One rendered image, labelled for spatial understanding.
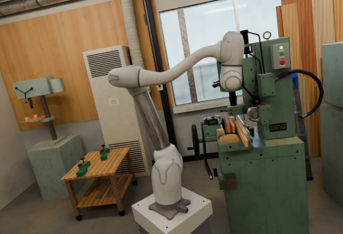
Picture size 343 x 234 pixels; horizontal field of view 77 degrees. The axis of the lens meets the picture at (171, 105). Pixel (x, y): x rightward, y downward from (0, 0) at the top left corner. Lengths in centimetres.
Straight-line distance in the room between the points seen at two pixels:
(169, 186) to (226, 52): 74
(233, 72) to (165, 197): 73
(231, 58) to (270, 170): 96
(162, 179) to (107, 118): 191
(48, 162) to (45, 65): 137
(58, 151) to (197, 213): 217
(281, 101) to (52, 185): 287
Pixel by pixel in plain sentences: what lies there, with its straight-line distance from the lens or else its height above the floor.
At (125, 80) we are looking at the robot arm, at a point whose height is 144.
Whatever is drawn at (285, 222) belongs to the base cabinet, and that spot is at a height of 18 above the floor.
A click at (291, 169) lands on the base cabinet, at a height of 61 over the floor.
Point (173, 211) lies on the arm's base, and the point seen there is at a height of 72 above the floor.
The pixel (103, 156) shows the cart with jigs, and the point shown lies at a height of 58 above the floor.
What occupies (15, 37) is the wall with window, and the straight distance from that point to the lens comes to 384.
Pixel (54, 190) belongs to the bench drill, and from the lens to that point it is 339.
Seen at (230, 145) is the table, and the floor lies 88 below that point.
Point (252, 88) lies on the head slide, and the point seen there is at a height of 119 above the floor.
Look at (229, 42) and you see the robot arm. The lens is 110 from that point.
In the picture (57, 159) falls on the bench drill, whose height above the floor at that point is 55.
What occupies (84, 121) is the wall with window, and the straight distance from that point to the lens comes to 348.
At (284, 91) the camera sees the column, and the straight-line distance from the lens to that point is 171.
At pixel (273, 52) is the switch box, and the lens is 160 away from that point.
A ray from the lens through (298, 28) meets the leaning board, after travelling 319.
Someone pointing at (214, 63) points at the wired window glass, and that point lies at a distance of 307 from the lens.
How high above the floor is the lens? 149
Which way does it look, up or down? 11 degrees down
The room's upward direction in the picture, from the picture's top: 10 degrees counter-clockwise
